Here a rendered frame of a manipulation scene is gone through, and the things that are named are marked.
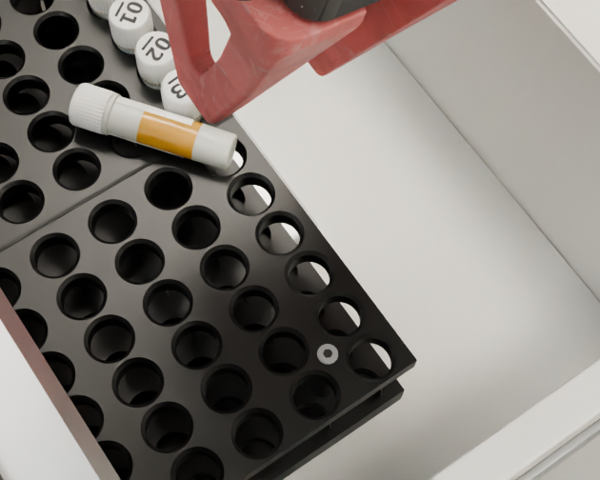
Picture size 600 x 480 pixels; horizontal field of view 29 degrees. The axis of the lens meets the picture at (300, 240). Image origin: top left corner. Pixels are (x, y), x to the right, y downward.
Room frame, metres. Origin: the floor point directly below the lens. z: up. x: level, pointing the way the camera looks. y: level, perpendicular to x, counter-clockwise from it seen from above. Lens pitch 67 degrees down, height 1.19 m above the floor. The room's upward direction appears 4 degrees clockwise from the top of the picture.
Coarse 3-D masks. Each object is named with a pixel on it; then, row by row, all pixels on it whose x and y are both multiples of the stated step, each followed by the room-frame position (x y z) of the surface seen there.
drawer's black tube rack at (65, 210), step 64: (0, 0) 0.19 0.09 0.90; (64, 0) 0.19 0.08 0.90; (0, 64) 0.19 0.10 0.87; (64, 64) 0.17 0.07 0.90; (0, 128) 0.15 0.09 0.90; (64, 128) 0.17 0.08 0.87; (0, 192) 0.13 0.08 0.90; (64, 192) 0.13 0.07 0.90; (128, 192) 0.13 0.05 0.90; (192, 192) 0.13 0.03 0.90; (256, 192) 0.15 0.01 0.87; (0, 256) 0.11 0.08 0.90; (64, 256) 0.12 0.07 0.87; (128, 256) 0.13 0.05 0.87; (192, 256) 0.12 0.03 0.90; (256, 256) 0.12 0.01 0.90; (64, 320) 0.09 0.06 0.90; (128, 320) 0.10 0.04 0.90; (192, 320) 0.10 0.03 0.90; (256, 320) 0.11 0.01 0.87; (320, 320) 0.11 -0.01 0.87; (64, 384) 0.09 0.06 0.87; (128, 384) 0.09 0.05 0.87; (192, 384) 0.08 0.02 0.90; (256, 384) 0.08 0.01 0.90; (320, 384) 0.09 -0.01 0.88; (128, 448) 0.06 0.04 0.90; (192, 448) 0.06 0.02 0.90; (256, 448) 0.07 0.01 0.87; (320, 448) 0.07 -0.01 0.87
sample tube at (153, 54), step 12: (144, 36) 0.18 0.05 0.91; (156, 36) 0.18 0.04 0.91; (168, 36) 0.18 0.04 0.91; (144, 48) 0.17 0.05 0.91; (156, 48) 0.17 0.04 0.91; (168, 48) 0.17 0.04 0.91; (144, 60) 0.17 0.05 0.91; (156, 60) 0.17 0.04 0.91; (168, 60) 0.17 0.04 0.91; (144, 72) 0.17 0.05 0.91; (156, 72) 0.17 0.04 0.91; (168, 72) 0.17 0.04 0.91; (156, 84) 0.17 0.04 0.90
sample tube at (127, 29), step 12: (120, 0) 0.19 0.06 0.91; (132, 0) 0.19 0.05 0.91; (120, 12) 0.18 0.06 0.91; (132, 12) 0.18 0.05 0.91; (144, 12) 0.18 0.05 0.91; (120, 24) 0.18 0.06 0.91; (132, 24) 0.18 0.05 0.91; (144, 24) 0.18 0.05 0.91; (120, 36) 0.18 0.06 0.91; (132, 36) 0.18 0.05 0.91; (120, 48) 0.18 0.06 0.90; (132, 48) 0.18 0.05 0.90
